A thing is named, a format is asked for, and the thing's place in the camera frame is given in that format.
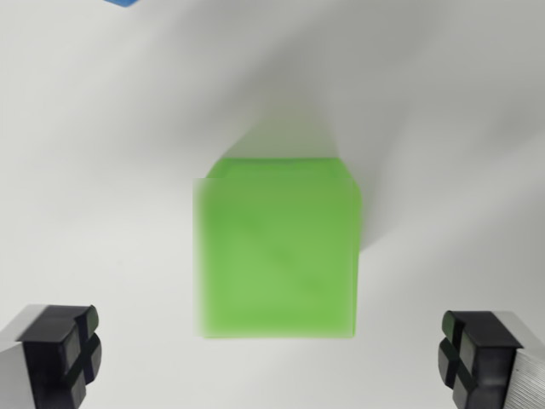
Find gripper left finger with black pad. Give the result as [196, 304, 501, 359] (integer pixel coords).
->
[0, 303, 104, 409]

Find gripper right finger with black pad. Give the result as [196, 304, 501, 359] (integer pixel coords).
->
[437, 309, 545, 409]

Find green soft toy cube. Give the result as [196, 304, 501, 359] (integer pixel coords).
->
[192, 156, 364, 340]

